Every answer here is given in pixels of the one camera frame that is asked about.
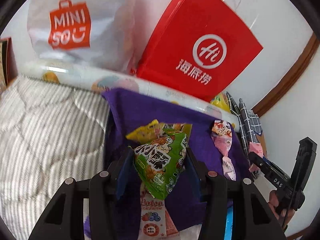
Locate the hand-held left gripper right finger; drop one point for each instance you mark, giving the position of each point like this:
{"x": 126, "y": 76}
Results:
{"x": 192, "y": 175}

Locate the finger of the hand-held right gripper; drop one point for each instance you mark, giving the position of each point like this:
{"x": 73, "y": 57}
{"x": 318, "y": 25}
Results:
{"x": 267, "y": 171}
{"x": 303, "y": 165}

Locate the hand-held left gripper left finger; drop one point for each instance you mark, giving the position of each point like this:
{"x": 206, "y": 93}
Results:
{"x": 125, "y": 177}

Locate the light pink candy packet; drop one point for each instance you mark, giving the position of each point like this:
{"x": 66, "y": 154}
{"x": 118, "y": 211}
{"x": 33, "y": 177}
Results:
{"x": 255, "y": 150}

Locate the green snack packet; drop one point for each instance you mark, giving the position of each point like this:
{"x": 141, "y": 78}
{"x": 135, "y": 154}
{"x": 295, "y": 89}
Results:
{"x": 155, "y": 165}

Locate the purple cloth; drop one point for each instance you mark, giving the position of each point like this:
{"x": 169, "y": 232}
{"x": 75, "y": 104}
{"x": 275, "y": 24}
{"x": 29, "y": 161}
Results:
{"x": 160, "y": 107}

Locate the person's right hand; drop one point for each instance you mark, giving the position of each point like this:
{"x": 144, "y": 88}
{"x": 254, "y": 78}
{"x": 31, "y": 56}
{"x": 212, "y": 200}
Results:
{"x": 272, "y": 199}

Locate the pink white snack packet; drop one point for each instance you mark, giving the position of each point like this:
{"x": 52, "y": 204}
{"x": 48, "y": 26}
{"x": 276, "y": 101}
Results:
{"x": 228, "y": 167}

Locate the berry print wafer packet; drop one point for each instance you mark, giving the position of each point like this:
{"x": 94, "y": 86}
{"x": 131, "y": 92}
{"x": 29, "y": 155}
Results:
{"x": 153, "y": 217}

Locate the pink cartoon snack packet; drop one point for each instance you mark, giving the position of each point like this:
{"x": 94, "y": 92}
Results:
{"x": 222, "y": 135}

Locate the yellow triangular snack packet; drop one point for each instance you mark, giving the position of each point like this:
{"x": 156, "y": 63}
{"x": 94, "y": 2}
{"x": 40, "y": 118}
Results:
{"x": 145, "y": 131}

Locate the checkered grey folded cloth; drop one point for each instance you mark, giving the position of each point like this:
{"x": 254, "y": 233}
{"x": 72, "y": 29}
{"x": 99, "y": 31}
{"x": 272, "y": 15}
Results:
{"x": 252, "y": 120}

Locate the blue tissue box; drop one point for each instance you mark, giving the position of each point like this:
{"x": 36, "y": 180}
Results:
{"x": 230, "y": 227}

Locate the yellow chip bag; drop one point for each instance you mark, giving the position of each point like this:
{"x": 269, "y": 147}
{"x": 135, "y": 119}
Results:
{"x": 220, "y": 102}

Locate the rolled printed mat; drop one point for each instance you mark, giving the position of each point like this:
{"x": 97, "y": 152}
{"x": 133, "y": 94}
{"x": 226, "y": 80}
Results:
{"x": 75, "y": 72}

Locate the red paper bag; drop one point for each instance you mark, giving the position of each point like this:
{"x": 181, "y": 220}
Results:
{"x": 187, "y": 30}

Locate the white plastic shopping bag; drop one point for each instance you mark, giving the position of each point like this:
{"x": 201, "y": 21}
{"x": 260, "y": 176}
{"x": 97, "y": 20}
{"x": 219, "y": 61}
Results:
{"x": 105, "y": 30}

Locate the patterned book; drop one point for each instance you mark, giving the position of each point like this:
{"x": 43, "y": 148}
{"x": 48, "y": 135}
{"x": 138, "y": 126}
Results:
{"x": 7, "y": 62}

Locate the brown door frame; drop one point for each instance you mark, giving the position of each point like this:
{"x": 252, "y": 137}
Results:
{"x": 287, "y": 80}

